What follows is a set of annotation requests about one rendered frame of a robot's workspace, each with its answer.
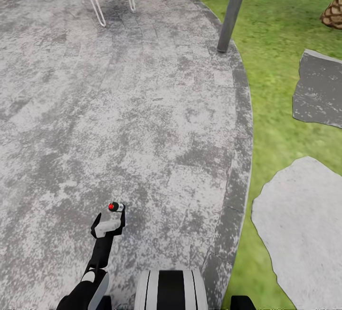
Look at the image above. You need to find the robot trunk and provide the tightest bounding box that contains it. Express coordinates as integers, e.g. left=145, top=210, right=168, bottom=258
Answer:
left=134, top=270, right=208, bottom=310

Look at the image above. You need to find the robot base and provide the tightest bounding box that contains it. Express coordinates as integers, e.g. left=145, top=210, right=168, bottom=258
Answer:
left=96, top=295, right=256, bottom=310

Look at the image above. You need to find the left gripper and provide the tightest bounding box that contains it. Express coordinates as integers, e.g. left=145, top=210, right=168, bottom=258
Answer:
left=91, top=210, right=125, bottom=250

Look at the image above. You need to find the pesticide atomizer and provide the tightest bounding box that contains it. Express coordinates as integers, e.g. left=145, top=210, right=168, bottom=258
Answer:
left=109, top=202, right=125, bottom=212

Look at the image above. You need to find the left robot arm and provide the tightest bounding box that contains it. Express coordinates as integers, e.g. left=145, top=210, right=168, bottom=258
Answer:
left=57, top=210, right=125, bottom=310

